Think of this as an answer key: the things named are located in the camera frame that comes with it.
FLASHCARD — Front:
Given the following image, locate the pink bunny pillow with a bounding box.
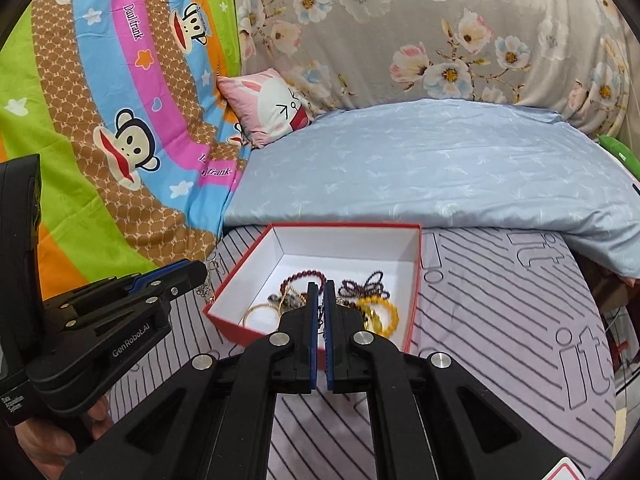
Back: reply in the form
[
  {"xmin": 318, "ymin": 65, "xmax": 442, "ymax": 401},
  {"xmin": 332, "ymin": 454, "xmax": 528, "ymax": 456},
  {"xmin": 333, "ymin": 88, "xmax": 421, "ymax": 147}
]
[{"xmin": 216, "ymin": 67, "xmax": 316, "ymax": 150}]

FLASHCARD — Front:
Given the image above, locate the green object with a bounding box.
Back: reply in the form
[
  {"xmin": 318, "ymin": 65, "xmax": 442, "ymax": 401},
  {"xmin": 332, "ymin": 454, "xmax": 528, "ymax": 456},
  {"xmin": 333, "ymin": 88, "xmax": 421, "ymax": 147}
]
[{"xmin": 597, "ymin": 135, "xmax": 638, "ymax": 163}]

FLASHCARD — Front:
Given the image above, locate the silver metal link watch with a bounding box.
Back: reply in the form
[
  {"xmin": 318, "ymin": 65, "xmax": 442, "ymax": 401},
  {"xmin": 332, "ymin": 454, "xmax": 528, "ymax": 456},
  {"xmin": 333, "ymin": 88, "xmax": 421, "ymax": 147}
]
[{"xmin": 266, "ymin": 291, "xmax": 307, "ymax": 311}]

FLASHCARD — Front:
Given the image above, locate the gold bangle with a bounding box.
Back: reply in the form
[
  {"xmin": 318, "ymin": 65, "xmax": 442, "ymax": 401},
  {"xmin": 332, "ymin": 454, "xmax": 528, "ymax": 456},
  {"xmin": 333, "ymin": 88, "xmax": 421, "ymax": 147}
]
[{"xmin": 242, "ymin": 302, "xmax": 287, "ymax": 332}]

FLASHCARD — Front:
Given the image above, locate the opaque yellow bead bracelet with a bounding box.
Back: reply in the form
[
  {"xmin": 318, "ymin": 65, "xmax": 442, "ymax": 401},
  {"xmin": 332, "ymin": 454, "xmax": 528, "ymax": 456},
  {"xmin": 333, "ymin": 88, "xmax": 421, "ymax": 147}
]
[{"xmin": 356, "ymin": 296, "xmax": 401, "ymax": 337}]

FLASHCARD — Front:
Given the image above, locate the grey striped bed sheet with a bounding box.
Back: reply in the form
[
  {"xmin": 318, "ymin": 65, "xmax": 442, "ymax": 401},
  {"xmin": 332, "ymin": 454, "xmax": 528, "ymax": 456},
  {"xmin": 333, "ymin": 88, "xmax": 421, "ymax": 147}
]
[{"xmin": 107, "ymin": 225, "xmax": 618, "ymax": 480}]

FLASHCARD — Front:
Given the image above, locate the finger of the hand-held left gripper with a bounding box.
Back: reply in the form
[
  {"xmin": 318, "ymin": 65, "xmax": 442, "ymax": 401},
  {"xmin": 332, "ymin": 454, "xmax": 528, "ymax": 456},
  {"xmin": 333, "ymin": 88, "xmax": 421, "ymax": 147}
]
[
  {"xmin": 65, "ymin": 280, "xmax": 206, "ymax": 334},
  {"xmin": 42, "ymin": 258, "xmax": 209, "ymax": 319}
]

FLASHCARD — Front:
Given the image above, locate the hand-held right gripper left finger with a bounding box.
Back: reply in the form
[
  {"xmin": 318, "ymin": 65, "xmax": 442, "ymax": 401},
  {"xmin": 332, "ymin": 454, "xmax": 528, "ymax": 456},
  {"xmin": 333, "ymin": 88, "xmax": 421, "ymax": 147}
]
[{"xmin": 60, "ymin": 282, "xmax": 320, "ymax": 480}]

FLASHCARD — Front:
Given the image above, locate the light blue pillow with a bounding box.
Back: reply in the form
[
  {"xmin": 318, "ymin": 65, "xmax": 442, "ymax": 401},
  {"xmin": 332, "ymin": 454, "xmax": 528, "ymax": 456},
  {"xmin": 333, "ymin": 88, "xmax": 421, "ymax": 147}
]
[{"xmin": 222, "ymin": 99, "xmax": 640, "ymax": 278}]

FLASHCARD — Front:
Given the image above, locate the dark purple bead bracelet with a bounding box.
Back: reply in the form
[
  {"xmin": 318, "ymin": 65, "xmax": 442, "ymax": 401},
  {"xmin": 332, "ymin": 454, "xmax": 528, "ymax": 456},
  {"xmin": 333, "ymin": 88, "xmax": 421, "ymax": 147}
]
[{"xmin": 337, "ymin": 271, "xmax": 392, "ymax": 302}]

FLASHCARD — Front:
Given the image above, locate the dark brown bead bracelet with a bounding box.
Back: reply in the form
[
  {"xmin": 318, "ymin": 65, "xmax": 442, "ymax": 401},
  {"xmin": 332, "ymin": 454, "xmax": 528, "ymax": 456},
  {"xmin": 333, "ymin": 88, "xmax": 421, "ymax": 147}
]
[{"xmin": 277, "ymin": 269, "xmax": 332, "ymax": 306}]

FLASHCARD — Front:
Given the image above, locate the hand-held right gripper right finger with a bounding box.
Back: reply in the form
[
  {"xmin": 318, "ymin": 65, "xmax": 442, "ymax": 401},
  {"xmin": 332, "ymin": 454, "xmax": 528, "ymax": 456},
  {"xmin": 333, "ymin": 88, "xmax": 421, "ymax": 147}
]
[{"xmin": 325, "ymin": 281, "xmax": 567, "ymax": 480}]

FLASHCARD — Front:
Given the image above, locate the person's left hand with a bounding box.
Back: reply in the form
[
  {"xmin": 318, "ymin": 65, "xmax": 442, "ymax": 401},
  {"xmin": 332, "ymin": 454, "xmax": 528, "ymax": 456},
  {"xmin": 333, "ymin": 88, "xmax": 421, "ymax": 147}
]
[{"xmin": 12, "ymin": 395, "xmax": 113, "ymax": 476}]

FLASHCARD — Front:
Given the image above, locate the grey floral quilt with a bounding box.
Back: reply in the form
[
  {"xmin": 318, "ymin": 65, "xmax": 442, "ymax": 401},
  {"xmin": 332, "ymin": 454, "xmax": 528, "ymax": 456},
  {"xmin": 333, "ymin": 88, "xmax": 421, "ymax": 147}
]
[{"xmin": 232, "ymin": 0, "xmax": 633, "ymax": 136}]

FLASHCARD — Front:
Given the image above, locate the red cardboard box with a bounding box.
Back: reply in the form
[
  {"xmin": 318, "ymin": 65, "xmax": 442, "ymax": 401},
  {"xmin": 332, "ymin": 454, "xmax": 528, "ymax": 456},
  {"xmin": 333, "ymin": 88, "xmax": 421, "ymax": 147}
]
[{"xmin": 202, "ymin": 222, "xmax": 423, "ymax": 356}]

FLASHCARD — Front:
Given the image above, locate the cartoon monkey printed blanket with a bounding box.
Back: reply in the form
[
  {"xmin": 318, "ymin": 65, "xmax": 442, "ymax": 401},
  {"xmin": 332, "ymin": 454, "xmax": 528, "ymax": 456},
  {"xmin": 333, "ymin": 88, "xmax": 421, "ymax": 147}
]
[{"xmin": 0, "ymin": 0, "xmax": 253, "ymax": 301}]

